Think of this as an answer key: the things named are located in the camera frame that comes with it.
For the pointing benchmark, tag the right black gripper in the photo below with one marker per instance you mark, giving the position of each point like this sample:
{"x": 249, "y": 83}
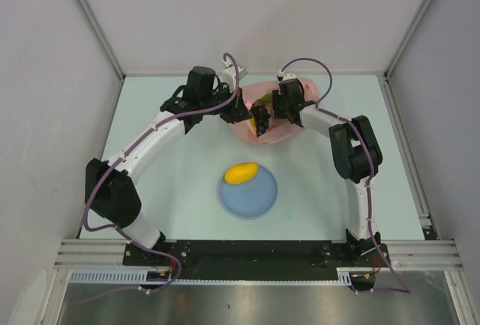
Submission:
{"x": 277, "y": 97}

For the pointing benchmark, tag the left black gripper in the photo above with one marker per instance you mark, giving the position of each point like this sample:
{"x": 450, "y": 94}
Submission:
{"x": 237, "y": 112}

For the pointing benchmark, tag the pink plastic bag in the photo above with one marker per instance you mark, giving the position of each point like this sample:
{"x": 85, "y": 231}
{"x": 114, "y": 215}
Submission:
{"x": 281, "y": 128}

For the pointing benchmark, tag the yellow fake mango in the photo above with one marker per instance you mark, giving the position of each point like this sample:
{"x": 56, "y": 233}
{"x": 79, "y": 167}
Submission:
{"x": 241, "y": 173}

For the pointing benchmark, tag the green fake fruit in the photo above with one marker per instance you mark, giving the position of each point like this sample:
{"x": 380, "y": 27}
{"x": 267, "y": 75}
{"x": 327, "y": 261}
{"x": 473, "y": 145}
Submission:
{"x": 267, "y": 98}

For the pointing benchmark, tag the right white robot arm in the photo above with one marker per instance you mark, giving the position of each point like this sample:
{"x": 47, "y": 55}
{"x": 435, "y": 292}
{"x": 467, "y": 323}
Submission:
{"x": 356, "y": 156}

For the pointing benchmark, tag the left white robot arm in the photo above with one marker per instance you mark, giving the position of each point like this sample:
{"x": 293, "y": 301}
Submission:
{"x": 110, "y": 185}

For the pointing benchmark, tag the black fake grape bunch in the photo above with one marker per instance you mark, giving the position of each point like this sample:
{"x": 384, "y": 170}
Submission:
{"x": 262, "y": 114}

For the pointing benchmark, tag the yellow fake lemon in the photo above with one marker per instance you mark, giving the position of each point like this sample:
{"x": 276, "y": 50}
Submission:
{"x": 253, "y": 125}

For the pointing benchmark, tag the blue plastic plate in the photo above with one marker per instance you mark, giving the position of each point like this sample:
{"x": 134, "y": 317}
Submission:
{"x": 251, "y": 199}

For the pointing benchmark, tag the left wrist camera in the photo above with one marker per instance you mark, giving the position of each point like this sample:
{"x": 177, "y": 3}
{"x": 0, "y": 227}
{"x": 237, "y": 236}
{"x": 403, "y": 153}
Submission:
{"x": 229, "y": 75}

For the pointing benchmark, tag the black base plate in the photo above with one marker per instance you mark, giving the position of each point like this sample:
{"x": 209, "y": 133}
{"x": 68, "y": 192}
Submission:
{"x": 255, "y": 260}

